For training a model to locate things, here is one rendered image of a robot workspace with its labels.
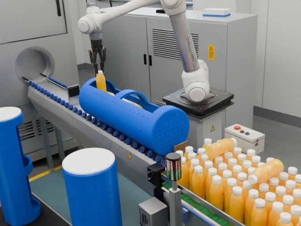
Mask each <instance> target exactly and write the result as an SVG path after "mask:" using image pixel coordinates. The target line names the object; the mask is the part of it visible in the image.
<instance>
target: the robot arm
mask: <svg viewBox="0 0 301 226"><path fill-rule="evenodd" d="M158 3H161V4H162V6H163V9H164V11H165V13H166V14H167V15H168V16H169V18H170V22H171V25H172V29H173V33H174V36H175V39H176V43H177V46H178V50H179V54H180V57H181V61H182V64H183V67H184V71H183V73H182V81H183V85H184V89H185V93H184V94H181V98H185V99H187V100H189V101H191V102H193V103H194V104H199V103H200V102H203V101H205V100H207V99H210V98H214V97H215V95H214V94H211V93H209V91H210V85H209V72H208V67H207V65H206V63H205V62H204V61H203V60H199V59H198V58H197V55H196V51H195V47H194V43H193V39H192V36H191V32H190V29H189V24H188V21H187V17H186V13H185V10H186V2H185V0H133V1H130V2H128V3H126V4H124V5H122V6H119V7H117V8H115V9H113V10H110V11H108V12H105V13H102V14H101V12H100V9H99V8H98V7H95V6H91V7H88V8H87V10H86V15H85V16H83V17H82V18H80V20H79V21H78V24H77V26H78V28H79V30H80V31H81V32H82V33H84V34H89V38H90V40H91V49H90V50H88V52H89V55H90V62H91V64H94V69H95V73H96V74H98V64H97V63H96V59H97V53H99V57H100V60H101V62H100V68H101V70H102V71H103V73H104V69H103V68H104V62H105V61H106V47H103V46H102V37H103V35H102V25H103V24H104V23H106V22H108V21H110V20H112V19H114V18H117V17H119V16H122V15H124V14H127V13H130V12H132V11H134V10H136V9H139V8H142V7H145V6H148V5H152V4H158ZM102 49H103V54H102V51H101V50H102ZM92 50H93V54H94V57H93V55H92Z"/></svg>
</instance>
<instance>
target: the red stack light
mask: <svg viewBox="0 0 301 226"><path fill-rule="evenodd" d="M166 167H167V169H169V170H178V169H180V168H181V167H182V162H181V159H180V160H178V161H168V160H167V159H166Z"/></svg>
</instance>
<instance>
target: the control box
mask: <svg viewBox="0 0 301 226"><path fill-rule="evenodd" d="M234 126H240V127H241V128H240V129H236V128H234ZM241 130H244V133H241V132H240V131H241ZM246 132H249V135H246V134H245V133H246ZM231 138H235V139H236V143H237V147H238V148H241V152H243V153H245V154H247V150H249V149H253V150H255V155H256V154H258V153H260V152H262V151H264V141H265V134H263V133H260V132H257V131H255V130H252V129H249V128H247V127H244V126H241V125H238V124H235V125H232V126H230V127H227V128H225V139H231Z"/></svg>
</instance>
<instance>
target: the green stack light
mask: <svg viewBox="0 0 301 226"><path fill-rule="evenodd" d="M166 172H167V179H168V180H171V181H178V180H180V179H181V178H182V167H181V168H180V169H178V170H169V169H167V168H166Z"/></svg>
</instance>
